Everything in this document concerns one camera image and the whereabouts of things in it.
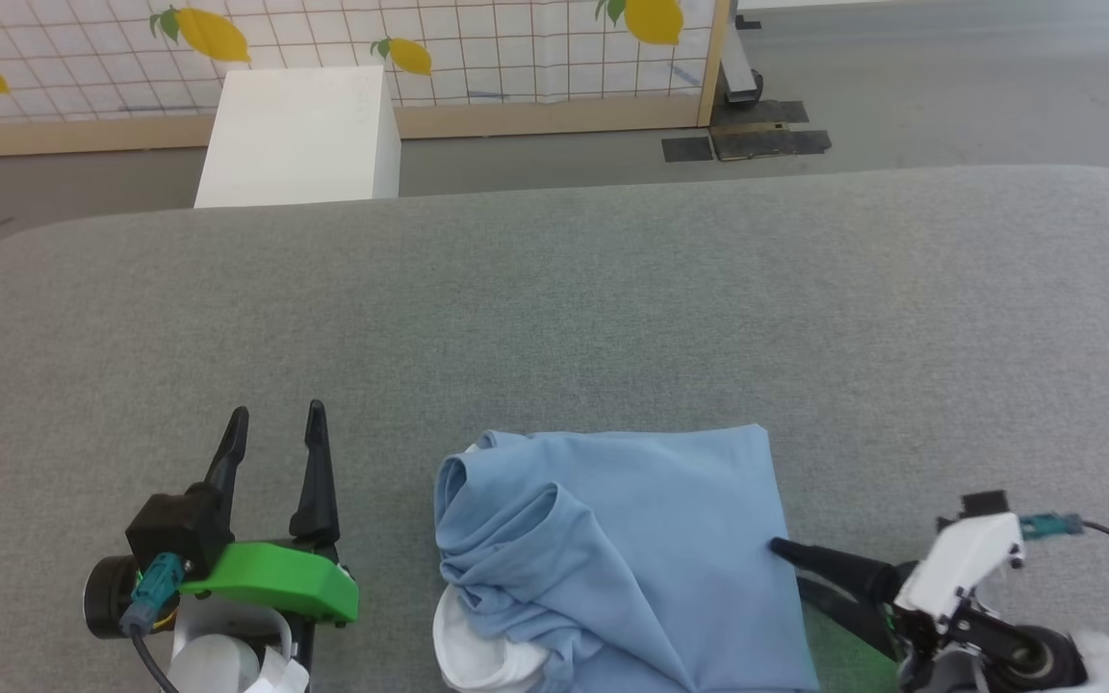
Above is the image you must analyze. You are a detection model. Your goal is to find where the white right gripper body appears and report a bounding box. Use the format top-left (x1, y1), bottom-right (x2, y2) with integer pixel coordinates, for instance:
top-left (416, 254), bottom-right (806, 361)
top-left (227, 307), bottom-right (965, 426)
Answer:
top-left (894, 512), bottom-right (1090, 693)

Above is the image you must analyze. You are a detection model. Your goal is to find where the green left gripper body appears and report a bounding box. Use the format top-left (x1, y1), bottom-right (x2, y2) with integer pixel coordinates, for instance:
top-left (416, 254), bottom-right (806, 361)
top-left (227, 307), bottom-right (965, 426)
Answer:
top-left (83, 544), bottom-right (360, 638)

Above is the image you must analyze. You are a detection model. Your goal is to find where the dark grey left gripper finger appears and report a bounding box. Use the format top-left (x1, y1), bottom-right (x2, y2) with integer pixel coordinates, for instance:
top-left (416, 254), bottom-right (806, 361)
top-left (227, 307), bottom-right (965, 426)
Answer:
top-left (203, 406), bottom-right (250, 554)
top-left (289, 400), bottom-right (341, 557)

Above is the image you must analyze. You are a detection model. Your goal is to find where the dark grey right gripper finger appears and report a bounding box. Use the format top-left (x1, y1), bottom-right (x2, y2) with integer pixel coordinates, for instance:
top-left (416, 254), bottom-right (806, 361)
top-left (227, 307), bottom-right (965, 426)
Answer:
top-left (795, 577), bottom-right (904, 665)
top-left (768, 537), bottom-right (904, 603)

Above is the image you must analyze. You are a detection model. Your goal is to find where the light blue shirt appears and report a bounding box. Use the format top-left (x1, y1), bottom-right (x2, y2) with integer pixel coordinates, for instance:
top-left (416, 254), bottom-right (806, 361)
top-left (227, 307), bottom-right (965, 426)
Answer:
top-left (432, 423), bottom-right (820, 693)

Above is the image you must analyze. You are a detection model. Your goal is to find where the white box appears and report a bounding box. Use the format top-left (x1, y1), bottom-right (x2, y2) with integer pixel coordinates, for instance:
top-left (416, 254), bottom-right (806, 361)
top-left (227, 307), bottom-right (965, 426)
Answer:
top-left (193, 65), bottom-right (401, 210)

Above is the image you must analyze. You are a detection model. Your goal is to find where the lemon pattern partition screen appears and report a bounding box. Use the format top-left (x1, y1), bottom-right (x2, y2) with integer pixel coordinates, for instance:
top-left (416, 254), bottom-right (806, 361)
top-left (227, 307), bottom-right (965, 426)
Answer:
top-left (0, 0), bottom-right (735, 161)

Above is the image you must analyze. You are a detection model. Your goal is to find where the black metal stand base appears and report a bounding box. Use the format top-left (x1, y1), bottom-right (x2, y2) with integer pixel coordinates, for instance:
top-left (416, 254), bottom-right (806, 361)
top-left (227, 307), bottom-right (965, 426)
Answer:
top-left (709, 100), bottom-right (833, 162)

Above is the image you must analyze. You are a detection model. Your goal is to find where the lemon print grid curtain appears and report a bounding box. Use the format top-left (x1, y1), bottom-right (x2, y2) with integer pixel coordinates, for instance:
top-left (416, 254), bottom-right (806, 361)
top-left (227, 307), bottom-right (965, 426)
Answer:
top-left (0, 0), bottom-right (721, 126)

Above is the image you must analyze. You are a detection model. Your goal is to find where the grey metal stand foot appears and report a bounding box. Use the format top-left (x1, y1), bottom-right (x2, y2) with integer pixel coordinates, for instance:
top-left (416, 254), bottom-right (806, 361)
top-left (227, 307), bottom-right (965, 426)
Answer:
top-left (723, 14), bottom-right (765, 105)

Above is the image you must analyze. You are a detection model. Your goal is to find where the right arm teal plug cable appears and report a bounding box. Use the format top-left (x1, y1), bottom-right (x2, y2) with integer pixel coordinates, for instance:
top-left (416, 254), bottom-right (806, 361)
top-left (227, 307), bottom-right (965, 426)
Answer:
top-left (1019, 514), bottom-right (1109, 577)

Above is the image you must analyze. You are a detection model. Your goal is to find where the arm teal plug cable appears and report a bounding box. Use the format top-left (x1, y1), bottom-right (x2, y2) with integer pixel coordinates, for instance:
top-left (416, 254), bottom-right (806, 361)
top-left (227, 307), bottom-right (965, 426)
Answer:
top-left (119, 553), bottom-right (188, 693)
top-left (1019, 514), bottom-right (1109, 577)

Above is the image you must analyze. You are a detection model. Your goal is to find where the left arm teal plug cable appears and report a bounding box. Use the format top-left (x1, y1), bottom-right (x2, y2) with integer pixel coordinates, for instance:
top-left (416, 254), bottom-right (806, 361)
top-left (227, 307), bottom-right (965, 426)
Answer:
top-left (119, 553), bottom-right (188, 693)

